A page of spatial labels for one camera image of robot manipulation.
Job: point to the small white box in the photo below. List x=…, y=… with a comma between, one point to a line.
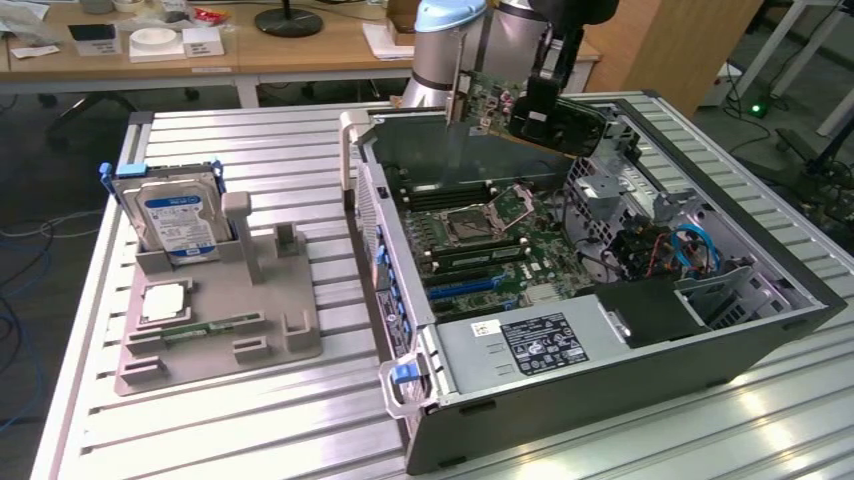
x=202, y=42

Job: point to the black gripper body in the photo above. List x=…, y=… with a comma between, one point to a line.
x=577, y=12

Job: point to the green motherboard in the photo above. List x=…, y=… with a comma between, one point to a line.
x=507, y=280

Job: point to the black round lamp base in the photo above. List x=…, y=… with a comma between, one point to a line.
x=289, y=22

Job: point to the black chair base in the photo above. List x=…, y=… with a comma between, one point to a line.
x=87, y=115

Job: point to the metal disk bay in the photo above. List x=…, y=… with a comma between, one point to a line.
x=734, y=295

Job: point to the silver CPU chip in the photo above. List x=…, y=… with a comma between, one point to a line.
x=165, y=303

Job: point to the black floor stand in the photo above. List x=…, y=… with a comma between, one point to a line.
x=821, y=165

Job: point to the black case regulatory label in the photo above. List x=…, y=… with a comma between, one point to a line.
x=393, y=320

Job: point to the blue case latch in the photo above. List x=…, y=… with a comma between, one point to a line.
x=402, y=374

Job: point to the white table frame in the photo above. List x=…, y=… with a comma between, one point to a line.
x=781, y=45

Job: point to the wooden cabinet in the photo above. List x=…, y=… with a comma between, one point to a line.
x=681, y=55

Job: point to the CPU socket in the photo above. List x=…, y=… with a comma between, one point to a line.
x=470, y=225

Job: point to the blue expansion slot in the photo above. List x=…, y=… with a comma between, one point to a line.
x=457, y=292

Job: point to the metal drive cage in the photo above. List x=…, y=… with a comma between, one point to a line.
x=601, y=195

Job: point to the wooden desk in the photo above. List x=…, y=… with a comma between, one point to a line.
x=301, y=55

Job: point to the green RAM stick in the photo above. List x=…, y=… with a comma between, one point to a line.
x=481, y=258
x=210, y=329

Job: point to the white paper stack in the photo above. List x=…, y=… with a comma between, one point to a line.
x=387, y=42

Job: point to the silver chipset heatsink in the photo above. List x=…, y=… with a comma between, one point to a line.
x=544, y=296

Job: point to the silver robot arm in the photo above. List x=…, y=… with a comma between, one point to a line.
x=441, y=50

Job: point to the metal CPU socket cover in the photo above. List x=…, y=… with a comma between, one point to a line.
x=514, y=202

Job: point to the grey plastic parts rack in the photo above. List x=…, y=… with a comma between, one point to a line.
x=267, y=310

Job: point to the black expansion slot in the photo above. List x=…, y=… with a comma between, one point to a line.
x=461, y=277

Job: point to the grey power supply unit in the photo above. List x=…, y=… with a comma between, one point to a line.
x=534, y=345

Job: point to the white box with black top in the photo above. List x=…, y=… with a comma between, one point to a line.
x=95, y=40

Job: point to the brown cardboard box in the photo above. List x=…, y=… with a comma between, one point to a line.
x=402, y=15

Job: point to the white paper note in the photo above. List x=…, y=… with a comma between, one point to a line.
x=34, y=51

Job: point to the device with green light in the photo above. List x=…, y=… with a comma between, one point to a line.
x=757, y=108

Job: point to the hard disk with blue carrier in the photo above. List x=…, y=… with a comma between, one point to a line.
x=175, y=220

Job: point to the blue card retention clip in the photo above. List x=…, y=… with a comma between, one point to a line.
x=397, y=306
x=381, y=255
x=391, y=290

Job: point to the red packet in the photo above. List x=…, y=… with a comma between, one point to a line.
x=214, y=16

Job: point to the black RAM slot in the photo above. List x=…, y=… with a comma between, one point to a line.
x=449, y=193
x=447, y=187
x=450, y=199
x=453, y=205

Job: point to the open grey PC case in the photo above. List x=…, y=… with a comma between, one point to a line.
x=668, y=390

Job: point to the green graphics card black fan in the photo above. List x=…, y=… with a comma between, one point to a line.
x=487, y=95

